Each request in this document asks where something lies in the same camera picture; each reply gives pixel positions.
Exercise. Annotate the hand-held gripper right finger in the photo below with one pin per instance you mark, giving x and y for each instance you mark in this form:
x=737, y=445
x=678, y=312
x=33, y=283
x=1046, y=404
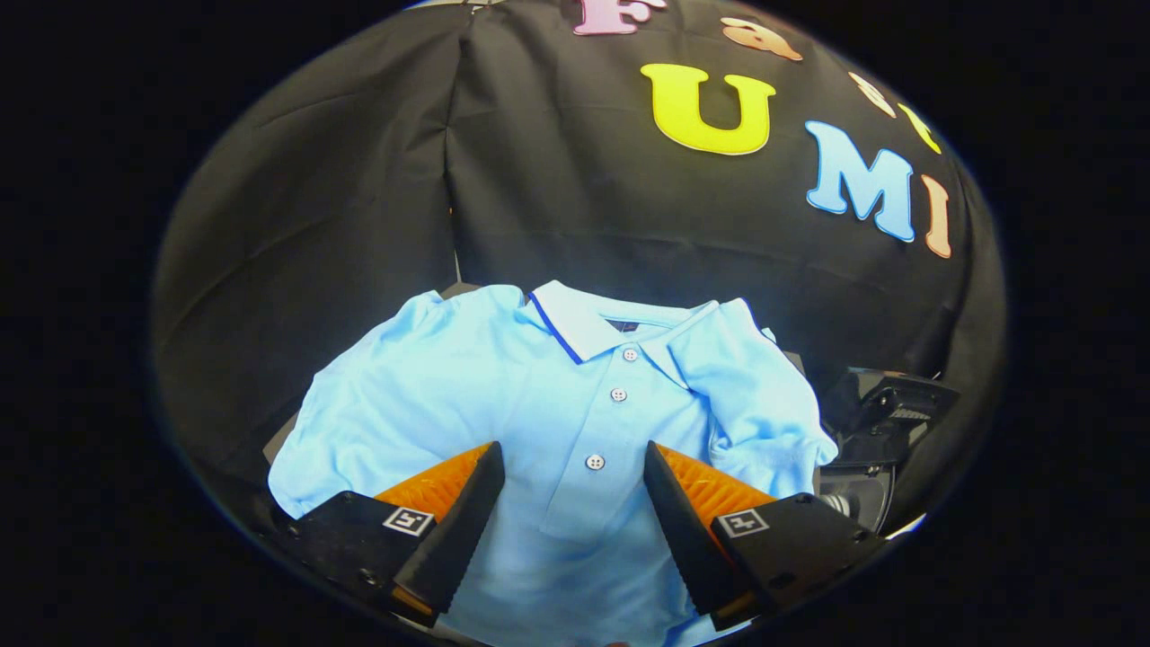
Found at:
x=683, y=530

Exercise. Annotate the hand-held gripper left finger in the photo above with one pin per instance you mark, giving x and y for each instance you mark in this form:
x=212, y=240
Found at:
x=458, y=530

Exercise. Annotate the light blue polo shirt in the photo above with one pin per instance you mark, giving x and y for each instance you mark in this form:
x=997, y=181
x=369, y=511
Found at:
x=449, y=386

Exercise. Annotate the grey cabinet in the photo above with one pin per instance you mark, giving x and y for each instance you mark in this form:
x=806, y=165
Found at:
x=283, y=438

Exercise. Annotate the black backdrop cloth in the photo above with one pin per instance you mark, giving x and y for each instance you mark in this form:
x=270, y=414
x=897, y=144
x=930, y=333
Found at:
x=557, y=189

